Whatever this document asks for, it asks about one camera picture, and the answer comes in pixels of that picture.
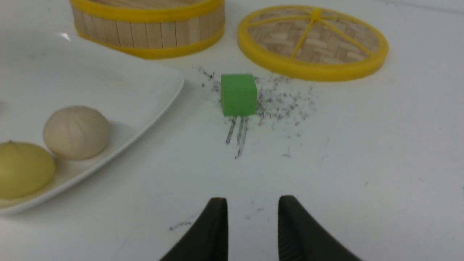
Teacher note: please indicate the white steamed bun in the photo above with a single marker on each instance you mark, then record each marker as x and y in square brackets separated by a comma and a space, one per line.
[77, 132]

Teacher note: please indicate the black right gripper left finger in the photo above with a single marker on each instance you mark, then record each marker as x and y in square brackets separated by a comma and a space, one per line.
[207, 238]

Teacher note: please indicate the green cube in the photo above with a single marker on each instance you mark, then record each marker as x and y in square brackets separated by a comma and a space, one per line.
[238, 94]

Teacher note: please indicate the yellow rimmed woven steamer lid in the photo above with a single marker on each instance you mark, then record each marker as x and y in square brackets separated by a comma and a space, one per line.
[312, 43]

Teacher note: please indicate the yellow rimmed bamboo steamer basket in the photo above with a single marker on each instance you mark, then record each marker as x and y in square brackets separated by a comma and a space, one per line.
[151, 29]

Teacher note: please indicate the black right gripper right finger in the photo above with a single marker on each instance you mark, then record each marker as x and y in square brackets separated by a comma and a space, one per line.
[302, 238]

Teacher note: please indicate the white square plate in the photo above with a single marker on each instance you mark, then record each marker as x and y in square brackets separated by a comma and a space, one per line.
[52, 78]

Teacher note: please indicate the yellow steamed bun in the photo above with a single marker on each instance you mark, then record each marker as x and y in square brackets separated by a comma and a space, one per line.
[24, 169]

